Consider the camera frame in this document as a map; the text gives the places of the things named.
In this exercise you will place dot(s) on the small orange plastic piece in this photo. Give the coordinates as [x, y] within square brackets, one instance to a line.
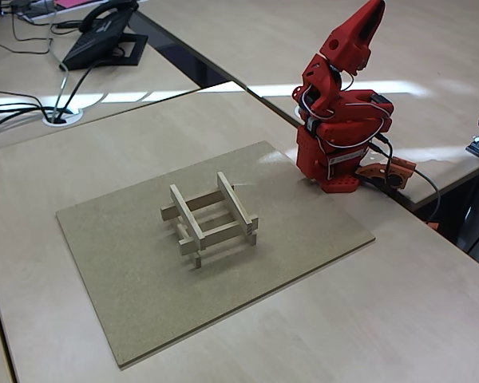
[433, 225]

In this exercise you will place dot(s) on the wooden stick placed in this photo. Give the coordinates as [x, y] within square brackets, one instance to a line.
[252, 238]
[187, 217]
[233, 201]
[219, 236]
[207, 197]
[197, 260]

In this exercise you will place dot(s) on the black desk phone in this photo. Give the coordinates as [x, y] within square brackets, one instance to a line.
[92, 46]

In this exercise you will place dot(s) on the brown fibreboard work board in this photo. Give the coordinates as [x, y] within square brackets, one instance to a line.
[123, 279]

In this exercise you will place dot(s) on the pink paper folder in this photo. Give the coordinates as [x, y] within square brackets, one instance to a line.
[70, 3]

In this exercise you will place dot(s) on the orange table clamp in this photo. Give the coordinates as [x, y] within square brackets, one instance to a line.
[387, 173]

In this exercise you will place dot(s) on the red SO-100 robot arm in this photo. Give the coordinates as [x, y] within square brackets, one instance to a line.
[343, 127]

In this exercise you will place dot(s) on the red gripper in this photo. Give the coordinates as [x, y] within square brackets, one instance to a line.
[349, 37]

